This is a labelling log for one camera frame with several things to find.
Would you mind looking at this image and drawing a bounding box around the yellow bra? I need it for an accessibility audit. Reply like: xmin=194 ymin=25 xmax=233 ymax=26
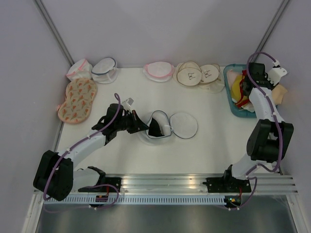
xmin=230 ymin=75 xmax=248 ymax=104

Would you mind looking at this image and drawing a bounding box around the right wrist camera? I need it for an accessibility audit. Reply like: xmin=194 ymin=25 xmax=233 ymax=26
xmin=267 ymin=65 xmax=288 ymax=86

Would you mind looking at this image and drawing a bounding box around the red bra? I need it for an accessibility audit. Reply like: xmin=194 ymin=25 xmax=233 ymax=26
xmin=235 ymin=70 xmax=249 ymax=108

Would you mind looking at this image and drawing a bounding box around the white slotted cable duct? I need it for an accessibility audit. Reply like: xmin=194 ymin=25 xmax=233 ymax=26
xmin=45 ymin=194 xmax=226 ymax=205

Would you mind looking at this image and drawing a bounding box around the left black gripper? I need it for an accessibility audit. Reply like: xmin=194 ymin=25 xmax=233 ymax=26
xmin=115 ymin=110 xmax=149 ymax=134

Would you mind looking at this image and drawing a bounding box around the blue-trimmed cylindrical mesh bag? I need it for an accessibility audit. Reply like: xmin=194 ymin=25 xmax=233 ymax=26
xmin=91 ymin=57 xmax=118 ymax=84

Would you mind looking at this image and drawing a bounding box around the right aluminium frame post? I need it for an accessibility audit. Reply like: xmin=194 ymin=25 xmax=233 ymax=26
xmin=248 ymin=0 xmax=292 ymax=62

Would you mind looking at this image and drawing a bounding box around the beige peach bra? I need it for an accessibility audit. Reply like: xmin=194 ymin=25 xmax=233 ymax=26
xmin=272 ymin=84 xmax=288 ymax=105

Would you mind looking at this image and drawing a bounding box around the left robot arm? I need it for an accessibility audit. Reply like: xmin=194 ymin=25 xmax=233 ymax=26
xmin=33 ymin=103 xmax=149 ymax=201

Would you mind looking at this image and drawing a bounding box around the left side aluminium rail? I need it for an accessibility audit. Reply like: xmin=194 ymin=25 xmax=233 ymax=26
xmin=49 ymin=120 xmax=64 ymax=152

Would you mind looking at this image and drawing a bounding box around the blue-trimmed white mesh laundry bag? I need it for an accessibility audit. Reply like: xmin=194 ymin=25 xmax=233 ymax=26
xmin=138 ymin=110 xmax=198 ymax=146

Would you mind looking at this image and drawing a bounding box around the floral beige laundry bag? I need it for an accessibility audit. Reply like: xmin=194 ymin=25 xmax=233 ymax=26
xmin=57 ymin=78 xmax=98 ymax=124

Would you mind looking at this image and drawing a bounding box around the aluminium frame post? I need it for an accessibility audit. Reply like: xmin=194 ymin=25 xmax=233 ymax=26
xmin=248 ymin=0 xmax=292 ymax=62
xmin=33 ymin=0 xmax=74 ymax=65

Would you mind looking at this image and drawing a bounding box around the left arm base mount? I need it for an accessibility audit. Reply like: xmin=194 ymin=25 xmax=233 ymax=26
xmin=74 ymin=166 xmax=122 ymax=193

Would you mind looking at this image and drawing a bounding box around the beige bra-print laundry bag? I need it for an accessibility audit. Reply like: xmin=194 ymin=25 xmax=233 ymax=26
xmin=173 ymin=61 xmax=202 ymax=87

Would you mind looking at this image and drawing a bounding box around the pale pink bra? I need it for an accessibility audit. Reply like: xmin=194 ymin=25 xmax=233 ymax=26
xmin=226 ymin=69 xmax=242 ymax=86

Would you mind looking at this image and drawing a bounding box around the right side aluminium rail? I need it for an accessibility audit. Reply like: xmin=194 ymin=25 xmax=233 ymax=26
xmin=272 ymin=156 xmax=283 ymax=175

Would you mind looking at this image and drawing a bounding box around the pink-trimmed crumpled mesh bag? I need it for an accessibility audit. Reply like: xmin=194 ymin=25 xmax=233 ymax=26
xmin=66 ymin=59 xmax=93 ymax=81

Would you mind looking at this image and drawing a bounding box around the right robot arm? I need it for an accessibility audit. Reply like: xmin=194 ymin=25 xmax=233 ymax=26
xmin=222 ymin=63 xmax=294 ymax=192

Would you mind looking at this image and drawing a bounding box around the teal plastic basket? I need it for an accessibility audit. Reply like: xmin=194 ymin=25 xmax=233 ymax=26
xmin=223 ymin=64 xmax=256 ymax=118

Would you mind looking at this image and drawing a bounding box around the pink-trimmed round mesh bag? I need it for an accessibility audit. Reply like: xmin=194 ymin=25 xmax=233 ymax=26
xmin=143 ymin=61 xmax=174 ymax=83

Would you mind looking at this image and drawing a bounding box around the left aluminium frame post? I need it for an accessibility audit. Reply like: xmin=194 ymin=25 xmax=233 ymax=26
xmin=33 ymin=0 xmax=74 ymax=65

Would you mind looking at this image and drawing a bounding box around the black bra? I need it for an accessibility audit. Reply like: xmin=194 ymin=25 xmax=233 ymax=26
xmin=148 ymin=118 xmax=164 ymax=137

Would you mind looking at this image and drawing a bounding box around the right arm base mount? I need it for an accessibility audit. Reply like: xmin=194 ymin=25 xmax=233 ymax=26
xmin=203 ymin=165 xmax=252 ymax=193

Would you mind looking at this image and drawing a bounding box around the white garment in basket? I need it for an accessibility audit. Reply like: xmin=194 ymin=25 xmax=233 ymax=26
xmin=232 ymin=98 xmax=255 ymax=113

